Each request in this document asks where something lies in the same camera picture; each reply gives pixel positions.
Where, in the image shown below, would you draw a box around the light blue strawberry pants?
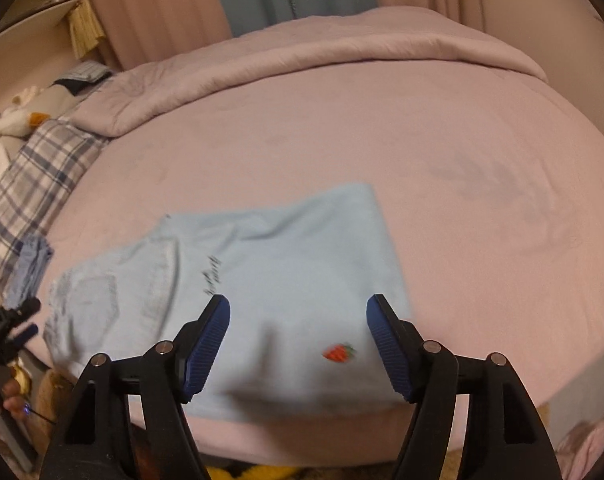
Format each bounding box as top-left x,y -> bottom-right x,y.
44,183 -> 410,422

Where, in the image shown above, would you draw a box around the person's left hand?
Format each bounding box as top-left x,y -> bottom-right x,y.
2,378 -> 28,422

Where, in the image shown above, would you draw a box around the folded blue denim garment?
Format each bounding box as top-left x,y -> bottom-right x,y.
4,233 -> 54,309

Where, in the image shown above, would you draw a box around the plaid pillow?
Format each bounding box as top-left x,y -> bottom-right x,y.
0,120 -> 108,292

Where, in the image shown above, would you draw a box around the yellow plush item under bed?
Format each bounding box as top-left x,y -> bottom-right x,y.
206,465 -> 301,480

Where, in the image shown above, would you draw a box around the white plush duck toy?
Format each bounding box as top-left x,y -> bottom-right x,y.
0,86 -> 50,139

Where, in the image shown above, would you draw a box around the pink bed sheet mattress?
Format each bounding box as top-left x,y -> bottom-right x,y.
31,61 -> 604,467

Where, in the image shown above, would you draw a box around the dark folded clothes on headboard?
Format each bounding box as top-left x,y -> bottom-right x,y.
54,60 -> 113,96

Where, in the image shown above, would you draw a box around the yellow tassel cloth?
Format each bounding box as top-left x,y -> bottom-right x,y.
67,0 -> 106,60

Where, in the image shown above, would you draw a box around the pink folded duvet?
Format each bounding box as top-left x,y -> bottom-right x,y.
70,6 -> 547,138

